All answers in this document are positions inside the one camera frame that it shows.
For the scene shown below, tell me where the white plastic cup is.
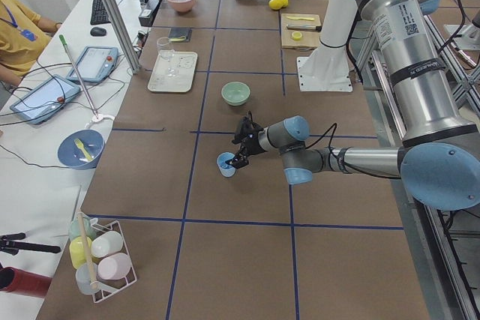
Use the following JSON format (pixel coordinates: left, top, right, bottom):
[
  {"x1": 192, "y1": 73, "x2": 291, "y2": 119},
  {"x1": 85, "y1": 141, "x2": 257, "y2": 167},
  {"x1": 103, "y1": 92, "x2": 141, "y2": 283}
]
[{"x1": 91, "y1": 231, "x2": 123, "y2": 258}]

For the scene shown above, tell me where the white wire cup rack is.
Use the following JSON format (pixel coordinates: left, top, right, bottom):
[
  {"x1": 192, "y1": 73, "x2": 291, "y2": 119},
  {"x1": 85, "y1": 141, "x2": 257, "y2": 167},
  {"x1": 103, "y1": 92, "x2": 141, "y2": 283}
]
[{"x1": 83, "y1": 214, "x2": 137, "y2": 304}]

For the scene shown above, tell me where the black keyboard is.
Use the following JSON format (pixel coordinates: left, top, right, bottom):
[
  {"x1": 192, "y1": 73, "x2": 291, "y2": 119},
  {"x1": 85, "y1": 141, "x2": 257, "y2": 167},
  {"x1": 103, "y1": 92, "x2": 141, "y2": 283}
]
[{"x1": 90, "y1": 0, "x2": 110, "y2": 25}]

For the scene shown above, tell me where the yellow plastic fork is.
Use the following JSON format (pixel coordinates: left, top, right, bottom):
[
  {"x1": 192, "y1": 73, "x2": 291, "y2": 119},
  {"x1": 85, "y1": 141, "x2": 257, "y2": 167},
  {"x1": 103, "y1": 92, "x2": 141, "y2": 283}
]
[{"x1": 74, "y1": 138, "x2": 93, "y2": 162}]

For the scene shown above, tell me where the yellow plastic knife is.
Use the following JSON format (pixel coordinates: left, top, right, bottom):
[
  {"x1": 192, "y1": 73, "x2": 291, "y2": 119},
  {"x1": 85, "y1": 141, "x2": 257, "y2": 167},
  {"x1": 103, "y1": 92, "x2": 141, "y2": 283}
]
[{"x1": 286, "y1": 16, "x2": 316, "y2": 21}]

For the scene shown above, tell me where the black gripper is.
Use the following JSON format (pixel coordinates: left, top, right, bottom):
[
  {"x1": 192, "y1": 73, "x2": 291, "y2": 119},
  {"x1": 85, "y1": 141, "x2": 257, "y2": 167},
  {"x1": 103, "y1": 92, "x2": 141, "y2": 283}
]
[{"x1": 226, "y1": 127, "x2": 263, "y2": 169}]

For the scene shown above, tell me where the black computer mouse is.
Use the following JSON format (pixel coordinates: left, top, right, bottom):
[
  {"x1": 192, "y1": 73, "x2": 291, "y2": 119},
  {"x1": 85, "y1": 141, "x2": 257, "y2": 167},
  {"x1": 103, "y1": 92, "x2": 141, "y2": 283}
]
[{"x1": 90, "y1": 26, "x2": 107, "y2": 37}]

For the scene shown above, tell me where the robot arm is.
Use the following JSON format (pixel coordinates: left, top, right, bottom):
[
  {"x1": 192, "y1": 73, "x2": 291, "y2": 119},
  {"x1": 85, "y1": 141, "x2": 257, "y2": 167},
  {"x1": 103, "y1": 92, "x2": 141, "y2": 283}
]
[{"x1": 228, "y1": 0, "x2": 479, "y2": 211}]

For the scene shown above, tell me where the near teach pendant tablet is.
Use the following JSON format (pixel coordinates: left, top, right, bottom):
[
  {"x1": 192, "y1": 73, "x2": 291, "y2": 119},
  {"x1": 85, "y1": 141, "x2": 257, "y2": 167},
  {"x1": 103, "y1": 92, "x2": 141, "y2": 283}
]
[{"x1": 10, "y1": 75, "x2": 80, "y2": 125}]

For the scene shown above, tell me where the pink plastic cup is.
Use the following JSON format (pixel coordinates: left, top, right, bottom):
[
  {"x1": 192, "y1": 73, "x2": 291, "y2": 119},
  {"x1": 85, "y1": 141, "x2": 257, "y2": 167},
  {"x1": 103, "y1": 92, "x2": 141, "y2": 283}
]
[{"x1": 97, "y1": 253, "x2": 132, "y2": 280}]

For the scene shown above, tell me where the far teach pendant tablet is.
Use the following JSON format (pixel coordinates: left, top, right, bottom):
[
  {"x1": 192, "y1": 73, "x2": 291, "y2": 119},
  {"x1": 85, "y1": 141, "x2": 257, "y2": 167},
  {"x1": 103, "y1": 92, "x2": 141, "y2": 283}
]
[{"x1": 76, "y1": 46, "x2": 119, "y2": 84}]

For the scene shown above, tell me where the aluminium frame post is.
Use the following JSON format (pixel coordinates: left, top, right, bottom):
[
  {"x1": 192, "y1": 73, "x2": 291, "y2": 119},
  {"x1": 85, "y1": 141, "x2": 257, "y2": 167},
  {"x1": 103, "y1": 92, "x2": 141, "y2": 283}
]
[{"x1": 102, "y1": 0, "x2": 140, "y2": 74}]

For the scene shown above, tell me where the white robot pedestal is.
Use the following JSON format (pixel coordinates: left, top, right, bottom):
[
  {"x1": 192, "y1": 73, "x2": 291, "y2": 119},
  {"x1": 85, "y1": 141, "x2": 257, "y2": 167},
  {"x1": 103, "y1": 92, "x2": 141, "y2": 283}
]
[{"x1": 297, "y1": 0, "x2": 358, "y2": 92}]

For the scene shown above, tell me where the wooden cutting board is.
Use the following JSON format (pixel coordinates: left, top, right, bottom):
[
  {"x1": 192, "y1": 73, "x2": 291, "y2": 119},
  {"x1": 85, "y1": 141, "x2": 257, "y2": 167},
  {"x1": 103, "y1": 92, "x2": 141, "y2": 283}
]
[{"x1": 280, "y1": 13, "x2": 322, "y2": 49}]

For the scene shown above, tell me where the red bottle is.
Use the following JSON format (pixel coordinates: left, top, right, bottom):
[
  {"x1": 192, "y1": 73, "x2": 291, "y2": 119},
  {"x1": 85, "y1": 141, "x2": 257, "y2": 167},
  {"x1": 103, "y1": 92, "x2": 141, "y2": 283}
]
[{"x1": 1, "y1": 267, "x2": 52, "y2": 298}]

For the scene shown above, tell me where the pale blue plastic cup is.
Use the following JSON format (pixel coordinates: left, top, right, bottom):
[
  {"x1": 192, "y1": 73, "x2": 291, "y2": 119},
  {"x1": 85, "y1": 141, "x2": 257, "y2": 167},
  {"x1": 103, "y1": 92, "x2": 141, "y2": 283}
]
[{"x1": 75, "y1": 262, "x2": 98, "y2": 295}]

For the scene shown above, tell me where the green bowl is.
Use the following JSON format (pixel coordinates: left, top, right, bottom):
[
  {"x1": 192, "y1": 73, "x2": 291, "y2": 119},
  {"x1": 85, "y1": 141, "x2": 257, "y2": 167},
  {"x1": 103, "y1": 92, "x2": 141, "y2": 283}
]
[{"x1": 220, "y1": 82, "x2": 251, "y2": 106}]

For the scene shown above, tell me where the yellow plastic cup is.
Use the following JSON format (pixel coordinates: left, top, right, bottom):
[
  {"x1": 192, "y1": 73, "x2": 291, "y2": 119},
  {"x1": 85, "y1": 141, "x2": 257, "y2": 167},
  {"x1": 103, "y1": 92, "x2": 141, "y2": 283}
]
[{"x1": 69, "y1": 236, "x2": 86, "y2": 269}]

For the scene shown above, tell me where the white bear tray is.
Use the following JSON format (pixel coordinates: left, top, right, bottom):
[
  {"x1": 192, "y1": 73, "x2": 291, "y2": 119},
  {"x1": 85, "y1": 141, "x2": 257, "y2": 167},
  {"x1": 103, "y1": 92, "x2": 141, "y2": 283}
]
[{"x1": 147, "y1": 51, "x2": 198, "y2": 93}]

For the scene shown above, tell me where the blue bowl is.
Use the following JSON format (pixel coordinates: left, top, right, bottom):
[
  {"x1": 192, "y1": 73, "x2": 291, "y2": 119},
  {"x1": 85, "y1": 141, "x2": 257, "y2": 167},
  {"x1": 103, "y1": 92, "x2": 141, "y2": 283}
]
[{"x1": 57, "y1": 129, "x2": 105, "y2": 170}]

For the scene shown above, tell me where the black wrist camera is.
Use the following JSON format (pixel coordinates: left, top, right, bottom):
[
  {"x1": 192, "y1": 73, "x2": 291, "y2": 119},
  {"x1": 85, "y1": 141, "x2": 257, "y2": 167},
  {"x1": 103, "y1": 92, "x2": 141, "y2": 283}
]
[{"x1": 232, "y1": 111, "x2": 263, "y2": 145}]

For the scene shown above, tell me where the clear wine glass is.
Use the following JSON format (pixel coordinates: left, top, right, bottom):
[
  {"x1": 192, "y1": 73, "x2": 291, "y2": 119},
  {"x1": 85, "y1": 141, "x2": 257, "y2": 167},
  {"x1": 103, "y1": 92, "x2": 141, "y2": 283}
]
[{"x1": 156, "y1": 37, "x2": 177, "y2": 77}]

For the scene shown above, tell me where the person in yellow shirt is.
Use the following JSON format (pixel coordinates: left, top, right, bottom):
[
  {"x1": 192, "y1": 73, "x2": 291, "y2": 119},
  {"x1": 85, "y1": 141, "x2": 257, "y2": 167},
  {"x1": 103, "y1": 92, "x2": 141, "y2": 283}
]
[{"x1": 1, "y1": 0, "x2": 62, "y2": 87}]

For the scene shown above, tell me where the wooden rack handle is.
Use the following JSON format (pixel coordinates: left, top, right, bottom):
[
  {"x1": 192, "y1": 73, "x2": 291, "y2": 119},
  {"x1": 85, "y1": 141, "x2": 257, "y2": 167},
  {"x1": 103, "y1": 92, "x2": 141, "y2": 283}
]
[{"x1": 76, "y1": 211, "x2": 100, "y2": 290}]

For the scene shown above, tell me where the light blue plastic cup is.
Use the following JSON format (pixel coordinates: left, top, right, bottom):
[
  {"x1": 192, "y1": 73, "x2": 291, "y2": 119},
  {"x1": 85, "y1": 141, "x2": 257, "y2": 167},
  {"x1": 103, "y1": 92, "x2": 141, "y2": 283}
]
[{"x1": 217, "y1": 152, "x2": 236, "y2": 178}]

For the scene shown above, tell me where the metal rod green tip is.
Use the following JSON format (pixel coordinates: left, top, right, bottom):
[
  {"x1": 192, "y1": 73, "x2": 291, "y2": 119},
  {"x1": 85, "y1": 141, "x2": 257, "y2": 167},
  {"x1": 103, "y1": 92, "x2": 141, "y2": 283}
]
[{"x1": 59, "y1": 34, "x2": 101, "y2": 124}]

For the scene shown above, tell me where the green plastic cup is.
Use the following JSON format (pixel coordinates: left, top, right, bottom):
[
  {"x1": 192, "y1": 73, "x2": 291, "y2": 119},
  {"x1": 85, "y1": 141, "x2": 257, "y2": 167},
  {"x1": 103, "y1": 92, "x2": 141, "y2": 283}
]
[{"x1": 68, "y1": 217, "x2": 96, "y2": 241}]

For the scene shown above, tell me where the teach pendant tablet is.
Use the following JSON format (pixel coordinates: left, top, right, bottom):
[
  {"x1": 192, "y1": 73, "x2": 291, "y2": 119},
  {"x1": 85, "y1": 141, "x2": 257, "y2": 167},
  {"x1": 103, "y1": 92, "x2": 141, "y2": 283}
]
[
  {"x1": 76, "y1": 46, "x2": 119, "y2": 84},
  {"x1": 10, "y1": 75, "x2": 80, "y2": 125}
]

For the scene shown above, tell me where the black tripod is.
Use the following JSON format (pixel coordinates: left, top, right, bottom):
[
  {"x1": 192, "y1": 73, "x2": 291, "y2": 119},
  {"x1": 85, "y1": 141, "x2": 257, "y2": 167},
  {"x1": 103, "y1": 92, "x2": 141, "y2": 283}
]
[{"x1": 1, "y1": 232, "x2": 62, "y2": 256}]

